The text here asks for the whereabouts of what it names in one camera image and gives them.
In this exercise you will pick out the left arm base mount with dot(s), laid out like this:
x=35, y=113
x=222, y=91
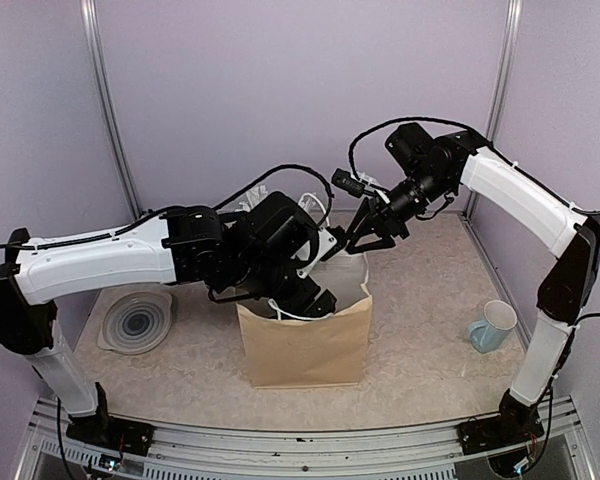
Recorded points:
x=114, y=433

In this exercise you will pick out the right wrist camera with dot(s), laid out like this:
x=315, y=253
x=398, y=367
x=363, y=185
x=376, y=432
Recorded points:
x=406, y=145

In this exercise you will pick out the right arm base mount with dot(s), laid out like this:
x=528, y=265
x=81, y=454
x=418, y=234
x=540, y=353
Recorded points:
x=514, y=423

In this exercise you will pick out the aluminium front rail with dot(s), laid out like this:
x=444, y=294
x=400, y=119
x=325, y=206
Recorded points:
x=179, y=451

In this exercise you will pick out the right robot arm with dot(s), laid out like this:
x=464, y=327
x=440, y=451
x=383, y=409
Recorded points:
x=436, y=167

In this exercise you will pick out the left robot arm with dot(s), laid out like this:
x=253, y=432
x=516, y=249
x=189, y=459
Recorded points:
x=172, y=246

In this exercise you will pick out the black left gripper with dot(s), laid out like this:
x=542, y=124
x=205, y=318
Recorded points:
x=295, y=306

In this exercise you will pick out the brown paper takeout bag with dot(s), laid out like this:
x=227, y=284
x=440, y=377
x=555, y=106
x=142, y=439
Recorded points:
x=284, y=351

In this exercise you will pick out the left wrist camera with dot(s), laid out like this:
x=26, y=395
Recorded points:
x=287, y=235

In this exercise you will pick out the light blue ceramic mug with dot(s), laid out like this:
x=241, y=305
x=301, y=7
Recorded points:
x=489, y=332

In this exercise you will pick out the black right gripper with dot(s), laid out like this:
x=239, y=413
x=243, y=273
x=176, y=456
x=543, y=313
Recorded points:
x=384, y=219

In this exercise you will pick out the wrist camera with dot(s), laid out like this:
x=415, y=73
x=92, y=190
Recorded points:
x=287, y=235
x=406, y=145

